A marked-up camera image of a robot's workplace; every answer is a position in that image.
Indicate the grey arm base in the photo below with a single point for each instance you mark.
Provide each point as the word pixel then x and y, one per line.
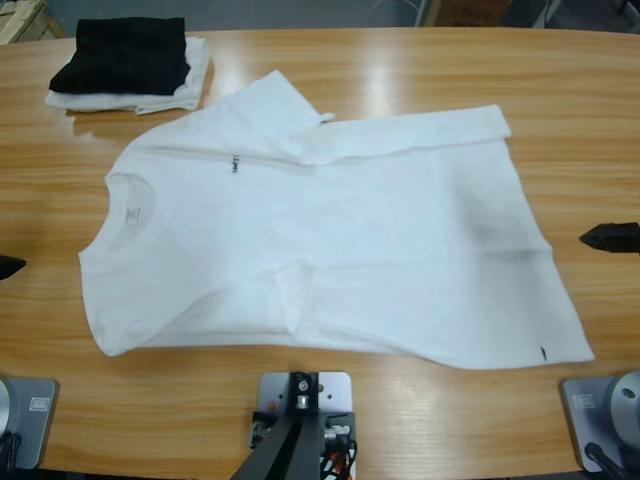
pixel 590 415
pixel 35 425

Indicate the folded white garment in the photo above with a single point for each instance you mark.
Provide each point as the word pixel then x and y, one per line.
pixel 196 75

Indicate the dark camera post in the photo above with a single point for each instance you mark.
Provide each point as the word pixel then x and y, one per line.
pixel 295 450

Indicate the orange clamp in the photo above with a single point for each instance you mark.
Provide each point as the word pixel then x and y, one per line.
pixel 345 462

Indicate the white mount plate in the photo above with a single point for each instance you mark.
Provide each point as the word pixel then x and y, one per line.
pixel 336 387

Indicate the silver angle bracket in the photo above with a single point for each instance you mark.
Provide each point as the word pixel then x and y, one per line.
pixel 336 431
pixel 260 432

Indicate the brown cardboard box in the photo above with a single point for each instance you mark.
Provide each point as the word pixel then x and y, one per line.
pixel 475 12

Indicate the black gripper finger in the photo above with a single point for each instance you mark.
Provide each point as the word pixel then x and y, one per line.
pixel 620 231
pixel 10 261
pixel 620 247
pixel 9 273

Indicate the white t-shirt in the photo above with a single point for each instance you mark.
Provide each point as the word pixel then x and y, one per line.
pixel 325 240

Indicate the light wooden pallet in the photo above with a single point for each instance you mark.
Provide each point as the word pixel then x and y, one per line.
pixel 25 20

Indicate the folded black garment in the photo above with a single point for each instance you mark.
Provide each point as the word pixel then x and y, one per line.
pixel 120 55

